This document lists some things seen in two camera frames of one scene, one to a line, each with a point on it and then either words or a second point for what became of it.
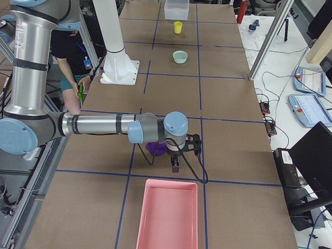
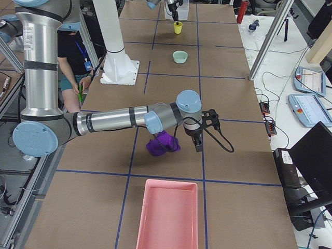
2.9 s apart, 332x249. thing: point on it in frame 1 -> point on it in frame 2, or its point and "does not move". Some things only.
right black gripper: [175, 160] -> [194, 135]
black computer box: [291, 182] does not move
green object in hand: [81, 94] does not move
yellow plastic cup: [178, 27] does not move
